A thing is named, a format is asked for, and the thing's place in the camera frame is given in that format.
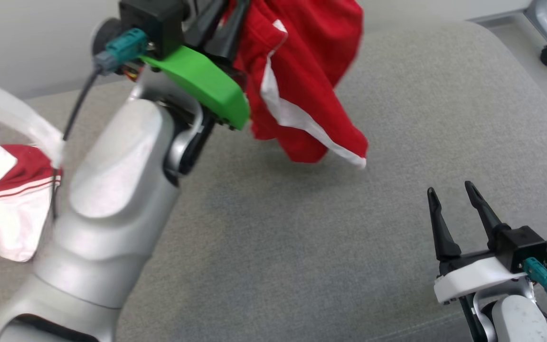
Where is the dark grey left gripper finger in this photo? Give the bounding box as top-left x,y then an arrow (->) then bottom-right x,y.
206,0 -> 251,60
184,0 -> 229,47

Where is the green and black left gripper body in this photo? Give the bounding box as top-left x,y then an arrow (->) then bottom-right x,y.
138,43 -> 251,132

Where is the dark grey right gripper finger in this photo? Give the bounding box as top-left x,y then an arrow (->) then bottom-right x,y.
464,180 -> 511,252
427,187 -> 462,262

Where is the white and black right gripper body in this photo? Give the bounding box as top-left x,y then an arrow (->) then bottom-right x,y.
434,249 -> 535,305

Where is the red garment with white trim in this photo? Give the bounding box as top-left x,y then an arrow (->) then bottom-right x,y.
228,0 -> 369,170

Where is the white and red striped garment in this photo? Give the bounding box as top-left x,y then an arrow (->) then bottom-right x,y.
0,119 -> 63,263

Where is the teal right camera connector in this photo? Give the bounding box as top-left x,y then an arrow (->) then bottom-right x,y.
523,257 -> 547,299

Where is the teal camera connector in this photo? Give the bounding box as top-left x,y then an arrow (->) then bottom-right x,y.
523,257 -> 547,299
94,28 -> 148,76

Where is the teal left camera connector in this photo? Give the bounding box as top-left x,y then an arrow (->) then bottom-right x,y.
94,28 -> 148,76

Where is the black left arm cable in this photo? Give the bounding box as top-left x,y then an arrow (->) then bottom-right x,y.
51,66 -> 103,221

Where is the grey furniture leg frame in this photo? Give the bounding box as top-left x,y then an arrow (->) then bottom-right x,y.
466,0 -> 547,57

